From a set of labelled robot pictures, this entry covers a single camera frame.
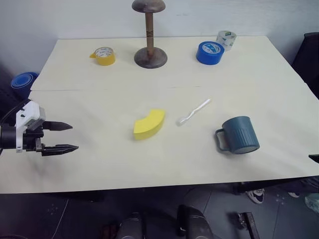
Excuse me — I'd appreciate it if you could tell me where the blue tape roll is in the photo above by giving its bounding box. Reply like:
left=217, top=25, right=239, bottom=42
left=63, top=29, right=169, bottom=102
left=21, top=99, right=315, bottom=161
left=195, top=41, right=225, bottom=65

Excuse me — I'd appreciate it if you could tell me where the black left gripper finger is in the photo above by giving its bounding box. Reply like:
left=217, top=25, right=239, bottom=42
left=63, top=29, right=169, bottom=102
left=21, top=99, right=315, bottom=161
left=39, top=143, right=79, bottom=157
left=43, top=120, right=73, bottom=132

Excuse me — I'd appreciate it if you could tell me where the yellow tape roll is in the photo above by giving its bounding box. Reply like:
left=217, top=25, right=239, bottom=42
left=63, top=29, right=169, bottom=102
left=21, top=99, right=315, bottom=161
left=89, top=46, right=117, bottom=66

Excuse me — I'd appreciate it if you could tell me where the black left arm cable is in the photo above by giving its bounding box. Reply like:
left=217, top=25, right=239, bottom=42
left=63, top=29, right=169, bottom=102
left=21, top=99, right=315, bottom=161
left=0, top=99, right=31, bottom=125

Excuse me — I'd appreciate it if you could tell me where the teal ribbed plastic mug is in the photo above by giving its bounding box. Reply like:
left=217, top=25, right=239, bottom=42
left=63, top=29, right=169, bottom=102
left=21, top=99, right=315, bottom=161
left=215, top=116, right=260, bottom=155

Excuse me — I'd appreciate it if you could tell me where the clear printed tape roll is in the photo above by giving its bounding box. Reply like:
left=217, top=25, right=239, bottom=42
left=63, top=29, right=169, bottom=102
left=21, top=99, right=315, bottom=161
left=215, top=30, right=237, bottom=52

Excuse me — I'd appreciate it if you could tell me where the black white sneaker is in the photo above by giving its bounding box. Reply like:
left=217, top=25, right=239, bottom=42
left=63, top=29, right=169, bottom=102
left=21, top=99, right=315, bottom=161
left=247, top=188, right=265, bottom=204

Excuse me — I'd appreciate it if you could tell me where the pale green plastic bag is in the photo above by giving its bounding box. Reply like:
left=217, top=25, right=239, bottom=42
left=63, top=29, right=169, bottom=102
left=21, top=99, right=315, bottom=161
left=305, top=193, right=319, bottom=214

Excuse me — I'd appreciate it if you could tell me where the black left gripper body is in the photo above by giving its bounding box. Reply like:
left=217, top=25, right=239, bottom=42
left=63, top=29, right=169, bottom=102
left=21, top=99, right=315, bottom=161
left=22, top=120, right=46, bottom=152

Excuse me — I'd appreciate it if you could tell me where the black metal floor bracket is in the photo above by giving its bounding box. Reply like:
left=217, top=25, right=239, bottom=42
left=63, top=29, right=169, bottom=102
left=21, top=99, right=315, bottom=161
left=236, top=212, right=257, bottom=230

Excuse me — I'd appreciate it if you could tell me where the white plastic spoon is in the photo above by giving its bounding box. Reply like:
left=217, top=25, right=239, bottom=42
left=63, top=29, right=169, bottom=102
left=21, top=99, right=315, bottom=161
left=175, top=98, right=212, bottom=126

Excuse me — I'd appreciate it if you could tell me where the yellow curved sponge block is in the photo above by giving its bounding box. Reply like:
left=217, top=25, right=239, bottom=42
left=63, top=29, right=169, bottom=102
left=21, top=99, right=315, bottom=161
left=133, top=108, right=166, bottom=141

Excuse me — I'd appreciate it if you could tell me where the brown wooden hat stand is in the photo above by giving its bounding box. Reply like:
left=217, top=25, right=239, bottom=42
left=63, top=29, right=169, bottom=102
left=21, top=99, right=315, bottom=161
left=132, top=0, right=168, bottom=69

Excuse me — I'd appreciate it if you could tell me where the black chair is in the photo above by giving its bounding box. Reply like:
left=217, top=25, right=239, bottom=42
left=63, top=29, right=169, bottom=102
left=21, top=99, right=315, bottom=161
left=292, top=32, right=319, bottom=98

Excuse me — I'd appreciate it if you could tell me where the dark rounded robot leg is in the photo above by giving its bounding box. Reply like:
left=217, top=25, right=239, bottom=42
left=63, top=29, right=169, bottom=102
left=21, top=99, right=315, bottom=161
left=176, top=204, right=214, bottom=239
left=116, top=212, right=144, bottom=239

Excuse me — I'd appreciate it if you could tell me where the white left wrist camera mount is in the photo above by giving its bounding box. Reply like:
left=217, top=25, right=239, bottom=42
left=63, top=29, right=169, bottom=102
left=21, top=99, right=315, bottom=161
left=15, top=100, right=47, bottom=153

